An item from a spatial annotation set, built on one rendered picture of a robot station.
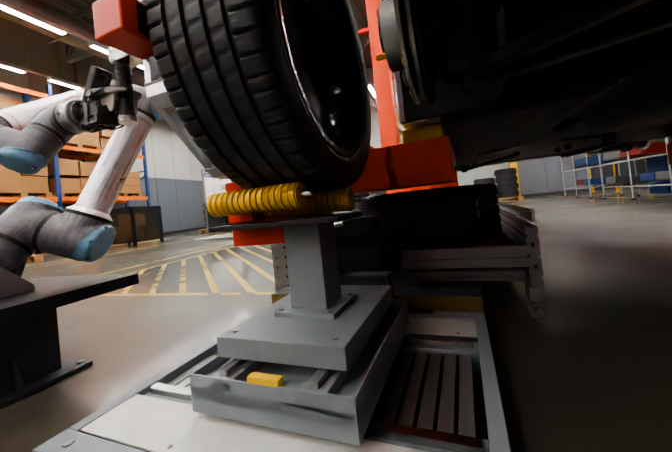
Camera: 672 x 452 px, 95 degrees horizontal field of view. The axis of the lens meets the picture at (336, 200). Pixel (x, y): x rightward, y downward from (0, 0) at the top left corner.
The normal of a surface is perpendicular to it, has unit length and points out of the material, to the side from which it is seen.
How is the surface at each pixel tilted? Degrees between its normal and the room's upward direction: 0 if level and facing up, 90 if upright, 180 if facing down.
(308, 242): 90
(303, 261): 90
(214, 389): 90
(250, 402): 90
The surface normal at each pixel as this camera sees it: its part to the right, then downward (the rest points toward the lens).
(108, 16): -0.38, 0.03
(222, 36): -0.34, 0.28
